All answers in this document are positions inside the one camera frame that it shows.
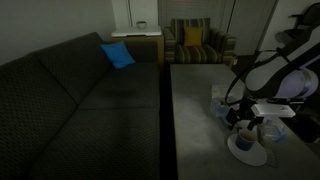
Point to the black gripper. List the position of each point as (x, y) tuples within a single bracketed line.
[(244, 108)]

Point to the blue cup cream inside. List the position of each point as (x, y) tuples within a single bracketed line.
[(243, 142)]

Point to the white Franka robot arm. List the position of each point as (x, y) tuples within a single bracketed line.
[(266, 76)]

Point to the white round plate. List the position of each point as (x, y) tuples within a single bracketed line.
[(254, 158)]

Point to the light blue tissue box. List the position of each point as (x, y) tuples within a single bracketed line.
[(217, 109)]

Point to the clear plastic wrapper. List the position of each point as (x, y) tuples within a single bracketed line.
[(274, 132)]

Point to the white paper card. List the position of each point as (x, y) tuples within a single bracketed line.
[(220, 90)]

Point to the small dark flat packet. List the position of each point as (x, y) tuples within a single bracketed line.
[(272, 159)]

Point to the black robot stand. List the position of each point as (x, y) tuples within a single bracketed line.
[(306, 126)]

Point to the striped armchair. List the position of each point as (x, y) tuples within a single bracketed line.
[(196, 53)]

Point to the yellow cushion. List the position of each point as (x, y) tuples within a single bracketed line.
[(193, 36)]

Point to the wooden side table white top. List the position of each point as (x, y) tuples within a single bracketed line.
[(136, 32)]

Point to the small pale bowl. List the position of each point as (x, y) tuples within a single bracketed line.
[(141, 24)]

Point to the blue throw pillow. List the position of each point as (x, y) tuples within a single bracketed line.
[(117, 55)]

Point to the dark patterned fabric sofa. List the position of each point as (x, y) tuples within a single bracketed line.
[(66, 116)]

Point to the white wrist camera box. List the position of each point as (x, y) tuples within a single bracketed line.
[(273, 110)]

